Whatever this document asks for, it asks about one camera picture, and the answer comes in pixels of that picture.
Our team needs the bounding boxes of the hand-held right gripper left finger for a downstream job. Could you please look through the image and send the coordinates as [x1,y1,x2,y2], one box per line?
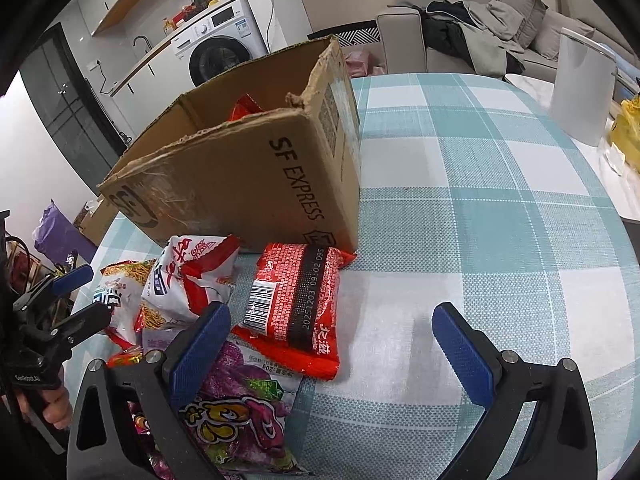
[66,301,232,480]

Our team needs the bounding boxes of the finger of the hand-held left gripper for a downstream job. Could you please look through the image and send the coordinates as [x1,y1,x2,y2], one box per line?
[11,263,95,313]
[20,302,112,361]

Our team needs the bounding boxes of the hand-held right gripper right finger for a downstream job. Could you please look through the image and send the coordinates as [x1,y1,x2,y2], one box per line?
[431,302,598,480]

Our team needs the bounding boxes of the white red noodle snack packet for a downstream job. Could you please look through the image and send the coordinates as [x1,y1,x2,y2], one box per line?
[100,259,161,348]
[141,234,242,333]

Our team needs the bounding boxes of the small red gold packet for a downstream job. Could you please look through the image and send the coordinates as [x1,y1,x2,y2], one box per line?
[107,347,146,368]

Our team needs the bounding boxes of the large purple snack packet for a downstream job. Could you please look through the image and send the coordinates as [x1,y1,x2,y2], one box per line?
[179,339,304,476]

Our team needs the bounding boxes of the red instant noodle packet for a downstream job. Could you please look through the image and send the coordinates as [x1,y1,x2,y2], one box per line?
[232,242,357,382]

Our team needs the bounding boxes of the purple silver snack packet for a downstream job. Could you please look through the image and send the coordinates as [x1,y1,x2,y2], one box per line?
[125,400,173,480]

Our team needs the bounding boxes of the brown cardboard box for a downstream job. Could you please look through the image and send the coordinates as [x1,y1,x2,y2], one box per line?
[97,35,362,253]

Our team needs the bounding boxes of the red white balloon packet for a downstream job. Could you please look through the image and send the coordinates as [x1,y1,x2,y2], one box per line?
[229,94,265,122]

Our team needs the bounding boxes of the person's left hand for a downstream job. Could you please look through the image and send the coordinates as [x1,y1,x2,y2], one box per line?
[42,385,72,431]

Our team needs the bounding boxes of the purple plastic bag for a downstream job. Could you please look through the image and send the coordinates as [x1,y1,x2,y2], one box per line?
[32,200,98,266]

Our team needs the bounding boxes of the open floor cardboard box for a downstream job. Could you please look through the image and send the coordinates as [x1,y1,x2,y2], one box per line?
[75,195,121,246]

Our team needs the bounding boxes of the checked teal white tablecloth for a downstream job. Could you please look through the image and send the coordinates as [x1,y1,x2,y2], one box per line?
[70,72,640,480]

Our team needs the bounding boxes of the black glass door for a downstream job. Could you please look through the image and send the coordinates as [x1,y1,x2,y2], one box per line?
[20,22,126,181]

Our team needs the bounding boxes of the white kitchen counter cabinets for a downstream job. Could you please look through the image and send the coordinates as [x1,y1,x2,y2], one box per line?
[107,35,196,148]

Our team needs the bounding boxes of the white washing machine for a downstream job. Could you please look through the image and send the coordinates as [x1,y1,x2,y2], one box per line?
[170,0,268,88]

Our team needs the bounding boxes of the yellow plastic bag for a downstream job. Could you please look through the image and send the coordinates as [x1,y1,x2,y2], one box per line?
[611,96,640,173]

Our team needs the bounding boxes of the white cylindrical kettle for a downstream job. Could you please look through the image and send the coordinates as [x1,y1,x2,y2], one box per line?
[549,27,618,147]

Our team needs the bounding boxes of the pink cloth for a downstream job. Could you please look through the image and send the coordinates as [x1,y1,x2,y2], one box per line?
[345,45,386,78]

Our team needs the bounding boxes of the grey coat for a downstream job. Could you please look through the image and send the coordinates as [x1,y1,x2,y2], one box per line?
[462,0,526,76]

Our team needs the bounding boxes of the black jacket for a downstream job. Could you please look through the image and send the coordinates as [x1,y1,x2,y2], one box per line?
[425,1,473,63]

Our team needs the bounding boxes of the beige sofa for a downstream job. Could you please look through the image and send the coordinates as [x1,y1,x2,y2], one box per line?
[376,0,640,81]

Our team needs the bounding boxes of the black white patterned stool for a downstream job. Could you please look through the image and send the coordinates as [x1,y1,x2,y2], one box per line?
[332,30,383,53]

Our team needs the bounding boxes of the light grey cushion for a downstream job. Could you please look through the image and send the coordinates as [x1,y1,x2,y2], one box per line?
[532,10,596,61]

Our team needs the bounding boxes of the dark grey cushion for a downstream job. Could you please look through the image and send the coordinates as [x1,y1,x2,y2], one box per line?
[495,0,548,41]

